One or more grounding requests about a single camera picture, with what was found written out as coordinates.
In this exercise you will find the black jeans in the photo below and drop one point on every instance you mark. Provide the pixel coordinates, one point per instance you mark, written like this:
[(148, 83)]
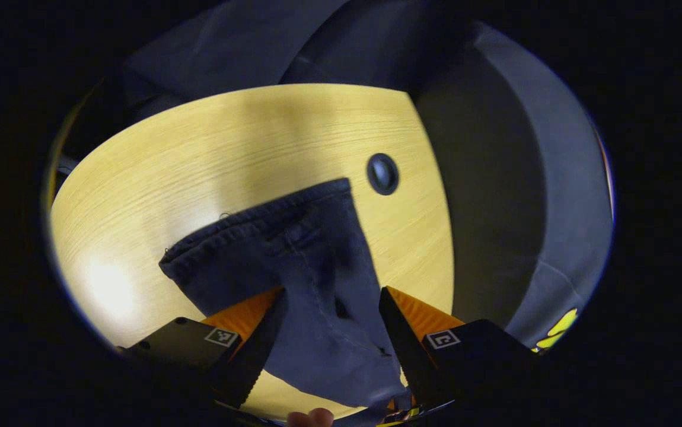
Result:
[(317, 267)]

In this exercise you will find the round black table grommet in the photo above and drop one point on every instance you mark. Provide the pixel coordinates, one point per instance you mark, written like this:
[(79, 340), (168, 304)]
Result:
[(382, 174)]

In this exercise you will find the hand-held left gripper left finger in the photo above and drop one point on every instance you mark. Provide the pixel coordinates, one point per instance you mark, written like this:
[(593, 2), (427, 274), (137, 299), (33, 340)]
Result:
[(252, 356)]

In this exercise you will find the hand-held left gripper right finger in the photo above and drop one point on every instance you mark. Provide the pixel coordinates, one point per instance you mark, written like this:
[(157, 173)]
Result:
[(412, 362)]

